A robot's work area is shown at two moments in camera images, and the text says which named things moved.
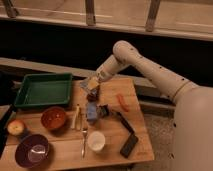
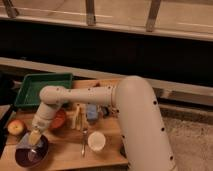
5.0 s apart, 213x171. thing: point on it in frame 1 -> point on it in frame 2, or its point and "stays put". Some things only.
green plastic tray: (44, 88) stays put
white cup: (96, 141) stays put
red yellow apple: (15, 127) stays put
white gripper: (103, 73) -> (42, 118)
